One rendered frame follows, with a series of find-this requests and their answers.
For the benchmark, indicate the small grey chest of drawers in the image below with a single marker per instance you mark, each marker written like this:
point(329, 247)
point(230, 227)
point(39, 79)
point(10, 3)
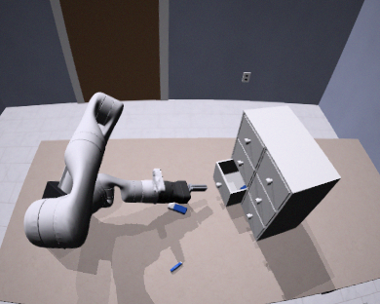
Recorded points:
point(307, 172)

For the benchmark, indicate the blue and white eraser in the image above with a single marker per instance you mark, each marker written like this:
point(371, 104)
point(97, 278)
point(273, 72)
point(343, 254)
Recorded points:
point(177, 208)

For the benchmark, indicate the grey drawer front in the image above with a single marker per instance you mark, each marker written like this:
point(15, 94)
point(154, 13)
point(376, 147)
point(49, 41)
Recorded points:
point(251, 141)
point(243, 162)
point(262, 200)
point(253, 217)
point(230, 187)
point(273, 181)

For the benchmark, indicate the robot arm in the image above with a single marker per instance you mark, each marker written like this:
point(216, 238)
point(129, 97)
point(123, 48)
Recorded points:
point(64, 222)

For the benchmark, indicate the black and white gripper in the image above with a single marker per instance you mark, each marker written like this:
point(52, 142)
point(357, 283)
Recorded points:
point(164, 192)

